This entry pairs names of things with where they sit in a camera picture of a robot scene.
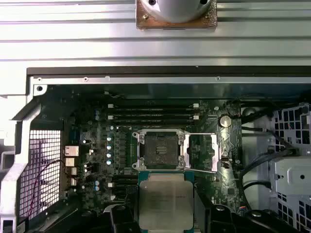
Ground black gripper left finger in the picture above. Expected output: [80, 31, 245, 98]
[26, 191, 140, 233]

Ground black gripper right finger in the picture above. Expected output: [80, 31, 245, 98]
[194, 191, 301, 233]

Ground silver CPU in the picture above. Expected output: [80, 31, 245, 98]
[138, 171, 195, 230]

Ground black CPU socket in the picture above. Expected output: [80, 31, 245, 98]
[132, 129, 190, 172]

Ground black RAM slot white clips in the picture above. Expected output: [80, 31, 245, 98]
[107, 115, 200, 121]
[107, 102, 200, 109]

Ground green motherboard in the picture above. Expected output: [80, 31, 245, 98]
[46, 96, 243, 219]

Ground silver perforated drive cage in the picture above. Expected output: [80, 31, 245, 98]
[268, 103, 311, 233]

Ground round silver coin battery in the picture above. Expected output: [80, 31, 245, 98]
[219, 116, 232, 128]

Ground metal mesh fan grille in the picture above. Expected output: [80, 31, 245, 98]
[18, 130, 62, 218]

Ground black PC case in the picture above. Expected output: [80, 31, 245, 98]
[0, 66, 311, 233]

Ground brown square base plate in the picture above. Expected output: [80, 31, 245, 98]
[135, 0, 218, 31]

